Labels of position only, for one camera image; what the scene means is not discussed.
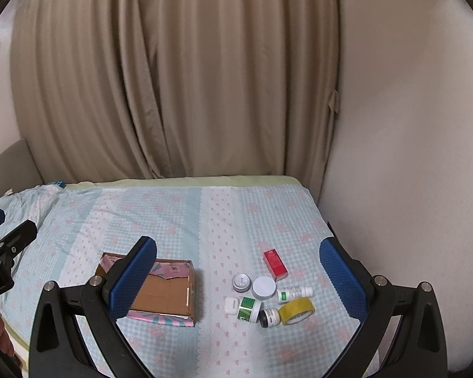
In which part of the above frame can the yellow tape roll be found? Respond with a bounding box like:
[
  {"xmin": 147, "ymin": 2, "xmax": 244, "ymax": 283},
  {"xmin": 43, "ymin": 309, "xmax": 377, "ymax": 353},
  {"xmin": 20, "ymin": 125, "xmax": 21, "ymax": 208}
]
[{"xmin": 278, "ymin": 297, "xmax": 315, "ymax": 325}]

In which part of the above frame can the white bottle green label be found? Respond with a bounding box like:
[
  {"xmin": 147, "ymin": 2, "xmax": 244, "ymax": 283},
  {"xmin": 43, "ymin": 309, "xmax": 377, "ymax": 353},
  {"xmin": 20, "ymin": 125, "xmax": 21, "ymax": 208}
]
[{"xmin": 277, "ymin": 286, "xmax": 313, "ymax": 305}]

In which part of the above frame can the red rectangular carton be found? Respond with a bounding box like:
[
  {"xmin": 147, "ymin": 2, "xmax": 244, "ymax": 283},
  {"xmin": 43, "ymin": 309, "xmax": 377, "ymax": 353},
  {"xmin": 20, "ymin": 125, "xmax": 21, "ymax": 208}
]
[{"xmin": 263, "ymin": 249, "xmax": 289, "ymax": 282}]

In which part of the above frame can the white round lid jar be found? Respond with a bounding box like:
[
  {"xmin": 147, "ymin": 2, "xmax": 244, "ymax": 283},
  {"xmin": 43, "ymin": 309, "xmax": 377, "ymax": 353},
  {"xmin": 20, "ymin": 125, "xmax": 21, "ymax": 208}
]
[{"xmin": 252, "ymin": 276, "xmax": 277, "ymax": 301}]

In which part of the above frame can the green labelled white jar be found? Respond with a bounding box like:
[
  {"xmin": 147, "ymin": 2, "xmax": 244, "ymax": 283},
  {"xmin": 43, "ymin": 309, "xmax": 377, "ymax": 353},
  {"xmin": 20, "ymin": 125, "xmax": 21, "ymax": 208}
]
[{"xmin": 236, "ymin": 297, "xmax": 262, "ymax": 324}]

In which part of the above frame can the cardboard box with pink lining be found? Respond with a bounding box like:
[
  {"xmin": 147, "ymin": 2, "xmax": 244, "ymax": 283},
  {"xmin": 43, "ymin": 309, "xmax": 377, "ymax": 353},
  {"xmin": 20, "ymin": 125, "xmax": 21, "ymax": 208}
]
[{"xmin": 94, "ymin": 251, "xmax": 197, "ymax": 328}]

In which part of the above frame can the grey headboard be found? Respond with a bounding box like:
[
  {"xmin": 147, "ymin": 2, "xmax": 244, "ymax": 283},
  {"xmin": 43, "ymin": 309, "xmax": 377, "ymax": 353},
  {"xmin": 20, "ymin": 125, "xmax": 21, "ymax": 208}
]
[{"xmin": 0, "ymin": 139, "xmax": 44, "ymax": 198}]

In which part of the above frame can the blue checked floral bedsheet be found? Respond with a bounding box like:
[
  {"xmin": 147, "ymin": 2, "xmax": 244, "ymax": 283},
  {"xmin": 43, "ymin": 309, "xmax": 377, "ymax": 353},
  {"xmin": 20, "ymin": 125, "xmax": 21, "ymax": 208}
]
[{"xmin": 0, "ymin": 184, "xmax": 359, "ymax": 377}]

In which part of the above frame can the beige curtain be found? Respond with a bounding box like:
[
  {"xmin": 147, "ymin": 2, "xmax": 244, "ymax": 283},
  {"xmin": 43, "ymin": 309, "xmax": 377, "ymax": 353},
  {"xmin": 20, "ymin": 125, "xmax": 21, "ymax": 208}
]
[{"xmin": 11, "ymin": 0, "xmax": 339, "ymax": 199}]

